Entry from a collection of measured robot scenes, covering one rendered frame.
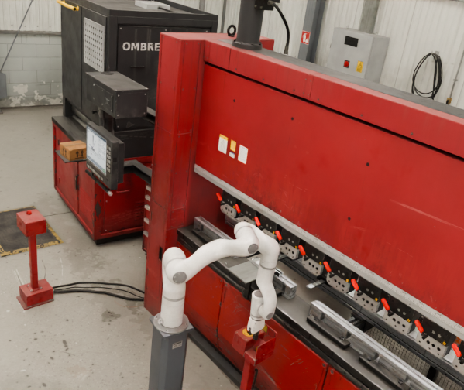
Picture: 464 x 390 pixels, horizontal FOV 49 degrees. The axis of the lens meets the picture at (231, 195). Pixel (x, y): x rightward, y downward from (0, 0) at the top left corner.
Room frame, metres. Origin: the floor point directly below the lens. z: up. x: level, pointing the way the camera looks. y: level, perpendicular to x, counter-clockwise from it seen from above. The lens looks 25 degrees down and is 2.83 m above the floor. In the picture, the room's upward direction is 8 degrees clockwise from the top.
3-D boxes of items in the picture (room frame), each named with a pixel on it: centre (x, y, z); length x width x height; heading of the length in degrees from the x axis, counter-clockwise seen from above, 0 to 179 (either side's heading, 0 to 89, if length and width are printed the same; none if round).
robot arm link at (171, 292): (2.25, 0.24, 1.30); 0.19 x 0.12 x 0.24; 18
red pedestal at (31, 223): (3.49, 1.53, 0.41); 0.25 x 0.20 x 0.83; 133
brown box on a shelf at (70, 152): (4.38, 1.49, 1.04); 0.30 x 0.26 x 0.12; 37
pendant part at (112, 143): (3.44, 0.94, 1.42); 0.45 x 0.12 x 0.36; 40
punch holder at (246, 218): (3.11, -0.15, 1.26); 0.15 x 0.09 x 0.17; 43
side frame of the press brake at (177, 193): (3.78, 0.23, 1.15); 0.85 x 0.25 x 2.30; 133
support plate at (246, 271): (2.84, -0.20, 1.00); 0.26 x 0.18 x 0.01; 133
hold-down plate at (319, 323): (2.46, -0.67, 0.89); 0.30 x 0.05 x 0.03; 43
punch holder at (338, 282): (2.52, -0.69, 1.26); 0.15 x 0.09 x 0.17; 43
